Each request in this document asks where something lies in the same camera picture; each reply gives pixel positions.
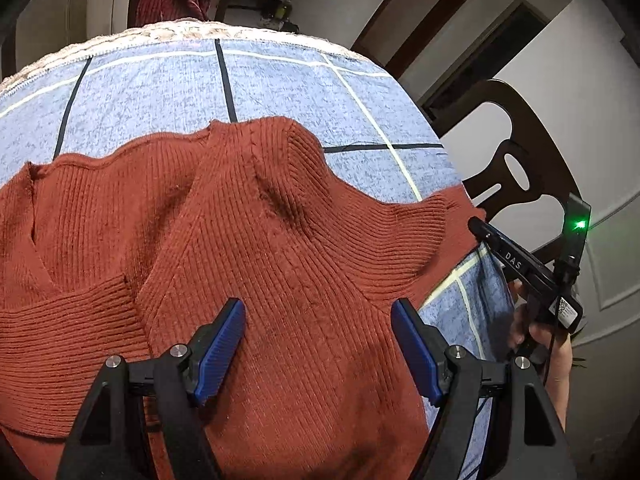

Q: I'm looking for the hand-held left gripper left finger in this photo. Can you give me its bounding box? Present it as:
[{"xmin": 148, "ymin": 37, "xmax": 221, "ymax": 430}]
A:
[{"xmin": 55, "ymin": 297, "xmax": 247, "ymax": 480}]

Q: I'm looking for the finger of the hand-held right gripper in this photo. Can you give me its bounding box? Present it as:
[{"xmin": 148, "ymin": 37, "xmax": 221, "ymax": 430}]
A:
[{"xmin": 467, "ymin": 216, "xmax": 502, "ymax": 251}]

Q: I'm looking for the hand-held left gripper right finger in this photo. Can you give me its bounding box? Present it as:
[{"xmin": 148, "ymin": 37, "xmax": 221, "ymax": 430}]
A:
[{"xmin": 391, "ymin": 298, "xmax": 581, "ymax": 480}]

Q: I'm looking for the rust-red knit sweater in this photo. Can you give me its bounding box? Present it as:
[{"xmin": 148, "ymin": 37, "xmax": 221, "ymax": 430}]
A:
[{"xmin": 0, "ymin": 116, "xmax": 488, "ymax": 480}]

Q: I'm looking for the person's right forearm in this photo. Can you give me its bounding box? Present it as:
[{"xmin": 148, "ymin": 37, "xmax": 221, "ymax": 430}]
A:
[{"xmin": 541, "ymin": 340, "xmax": 574, "ymax": 433}]

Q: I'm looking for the person's right hand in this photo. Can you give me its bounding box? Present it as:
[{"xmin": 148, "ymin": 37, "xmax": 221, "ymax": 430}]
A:
[{"xmin": 507, "ymin": 280, "xmax": 573, "ymax": 361}]

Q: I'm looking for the white panelled door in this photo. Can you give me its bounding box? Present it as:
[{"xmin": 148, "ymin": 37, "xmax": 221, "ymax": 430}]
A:
[{"xmin": 530, "ymin": 200, "xmax": 640, "ymax": 356}]

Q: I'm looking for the dark wooden chair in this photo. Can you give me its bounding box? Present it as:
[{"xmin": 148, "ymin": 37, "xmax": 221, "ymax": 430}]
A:
[{"xmin": 462, "ymin": 79, "xmax": 583, "ymax": 271}]

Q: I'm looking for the dark framed door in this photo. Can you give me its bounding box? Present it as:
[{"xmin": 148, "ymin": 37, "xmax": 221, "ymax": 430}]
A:
[{"xmin": 420, "ymin": 0, "xmax": 551, "ymax": 121}]

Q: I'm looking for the brown framed door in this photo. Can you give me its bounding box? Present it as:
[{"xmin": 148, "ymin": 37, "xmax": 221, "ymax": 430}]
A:
[{"xmin": 351, "ymin": 0, "xmax": 493, "ymax": 68}]

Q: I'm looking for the blue plaid blanket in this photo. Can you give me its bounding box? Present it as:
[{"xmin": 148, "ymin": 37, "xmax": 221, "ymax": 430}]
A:
[{"xmin": 0, "ymin": 20, "xmax": 516, "ymax": 480}]

